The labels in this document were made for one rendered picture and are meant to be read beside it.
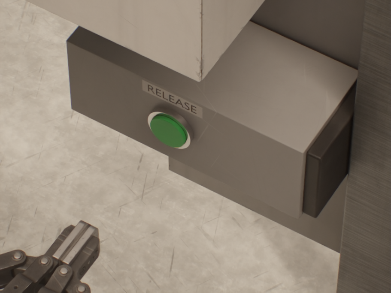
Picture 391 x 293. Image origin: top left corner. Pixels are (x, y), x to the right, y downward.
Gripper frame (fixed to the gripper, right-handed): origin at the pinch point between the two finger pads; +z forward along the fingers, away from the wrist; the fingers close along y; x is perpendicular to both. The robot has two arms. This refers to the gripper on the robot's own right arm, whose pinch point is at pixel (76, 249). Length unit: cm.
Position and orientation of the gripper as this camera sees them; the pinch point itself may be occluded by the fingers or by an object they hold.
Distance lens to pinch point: 142.8
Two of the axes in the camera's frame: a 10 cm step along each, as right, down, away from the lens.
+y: -8.5, -4.1, 3.2
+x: 0.0, 6.1, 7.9
